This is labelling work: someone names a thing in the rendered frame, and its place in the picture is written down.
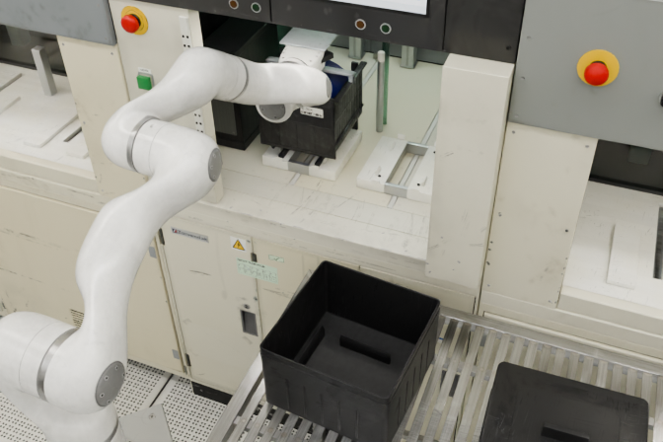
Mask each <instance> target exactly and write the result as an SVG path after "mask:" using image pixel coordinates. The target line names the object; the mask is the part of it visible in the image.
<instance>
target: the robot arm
mask: <svg viewBox="0 0 663 442"><path fill-rule="evenodd" d="M279 51H280V54H281V55H280V58H279V61H278V63H255V62H251V61H249V60H247V59H244V58H241V57H238V56H235V55H232V54H229V53H225V52H223V51H219V50H216V49H213V48H209V47H204V46H196V47H192V48H189V49H187V50H186V51H184V52H183V53H182V54H181V55H180V56H179V57H178V59H177V60H176V61H175V63H174V64H173V66H172V67H171V69H170V70H169V72H168V73H167V75H166V76H165V77H164V78H163V79H162V80H161V81H160V82H159V83H158V84H157V85H156V86H155V87H154V88H153V89H151V90H150V91H149V92H147V93H145V94H144V95H142V96H140V97H138V98H136V99H134V100H132V101H130V102H129V103H127V104H125V105H124V106H122V107H121V108H120V109H118V110H117V111H116V112H115V113H114V114H113V115H112V116H111V117H110V119H109V120H108V122H107V123H106V125H105V127H104V130H103V133H102V147H103V150H104V152H105V154H106V156H107V157H108V159H109V160H110V161H111V162H113V163H114V164H116V165H117V166H119V167H121V168H124V169H127V170H129V171H132V172H135V173H139V174H142V175H146V176H149V177H152V179H151V180H150V181H149V182H147V183H146V184H144V185H142V186H141V187H139V188H137V189H135V190H133V191H131V192H128V193H126V194H123V195H121V196H119V197H117V198H115V199H113V200H111V201H110V202H108V203H107V204H106V205H105V206H104V207H103V208H102V209H101V211H100V212H99V213H98V215H97V217H96V219H95V221H94V222H93V224H92V226H91V228H90V230H89V232H88V234H87V236H86V238H85V240H84V243H83V245H82V247H81V250H80V253H79V255H78V258H77V262H76V268H75V277H76V282H77V285H78V288H79V290H80V292H81V295H82V297H83V300H84V304H85V314H84V320H83V323H82V326H81V327H80V328H77V327H74V326H72V325H69V324H66V323H64V322H61V321H59V320H56V319H54V318H52V317H49V316H46V315H43V314H39V313H35V312H26V311H23V312H16V313H12V314H10V315H8V316H6V317H4V318H2V319H1V320H0V391H1V392H2V394H3V395H4V396H5V397H6V398H7V399H8V400H9V401H10V402H11V403H12V404H13V405H14V406H15V407H16V408H17V409H18V410H19V411H21V412H22V413H23V414H24V415H25V416H26V417H27V418H28V419H29V420H31V421H32V422H33V423H34V424H35V425H36V426H37V427H38V428H39V429H40V430H41V431H42V432H43V434H44V436H45V439H46V441H47V442H135V441H132V440H130V439H125V436H124V433H123V430H122V427H121V424H120V421H119V418H118V415H117V412H116V409H115V406H114V403H113V400H114V399H115V398H116V397H117V395H118V394H119V392H120V389H121V387H122V385H123V383H124V380H125V376H126V370H127V352H128V346H127V311H128V304H129V298H130V293H131V289H132V285H133V282H134V279H135V276H136V274H137V271H138V269H139V267H140V265H141V262H142V261H143V259H144V257H145V255H146V253H147V251H148V249H149V247H150V245H151V243H152V241H153V239H154V237H155V235H156V234H157V232H158V231H159V229H160V228H161V227H162V226H163V225H164V224H165V223H166V222H167V221H168V220H169V219H171V218H172V217H173V216H175V215H176V214H178V213H179V212H181V211H182V210H184V209H186V208H187V207H189V206H191V205H193V204H194V203H196V202H198V201H199V200H200V199H201V198H203V197H204V196H205V195H206V194H207V193H208V192H209V191H211V190H212V188H213V187H214V186H215V184H216V182H217V181H218V179H219V176H220V174H221V169H222V165H223V162H222V156H221V152H220V149H219V147H218V145H217V144H216V142H215V141H214V140H213V139H212V138H211V137H210V136H208V135H207V134H205V133H202V132H200V131H197V130H194V129H191V128H188V127H185V126H181V125H177V124H173V123H171V121H173V120H175V119H178V118H180V117H182V116H184V115H187V114H189V113H191V112H193V111H196V110H198V109H200V108H202V107H203V106H205V105H207V104H208V103H209V102H210V101H212V100H213V99H214V100H220V101H225V102H231V103H237V104H243V105H256V107H257V110H258V113H259V114H260V115H261V116H262V117H263V118H265V119H266V120H268V121H271V122H283V121H285V120H287V119H288V118H289V117H290V115H291V113H292V112H293V111H294V110H296V109H298V108H302V107H312V106H320V105H323V104H325V103H326V102H327V101H328V100H329V99H330V97H331V95H332V83H331V80H330V79H329V77H328V76H327V75H326V74H325V73H324V72H322V70H323V68H324V67H325V63H326V61H328V60H330V59H333V53H332V52H330V51H328V50H327V49H326V51H319V50H313V49H309V48H303V47H297V46H291V45H287V46H282V47H279Z"/></svg>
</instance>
